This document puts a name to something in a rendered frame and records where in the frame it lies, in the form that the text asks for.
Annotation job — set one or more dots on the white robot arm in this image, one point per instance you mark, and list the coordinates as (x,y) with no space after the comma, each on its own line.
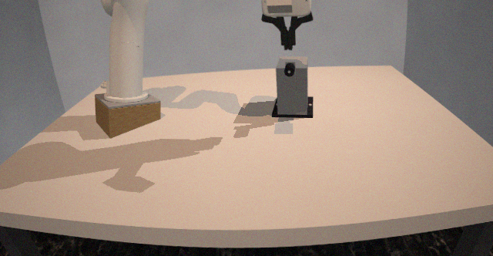
(126,38)

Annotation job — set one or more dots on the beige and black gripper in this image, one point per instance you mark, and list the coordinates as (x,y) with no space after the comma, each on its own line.
(299,8)

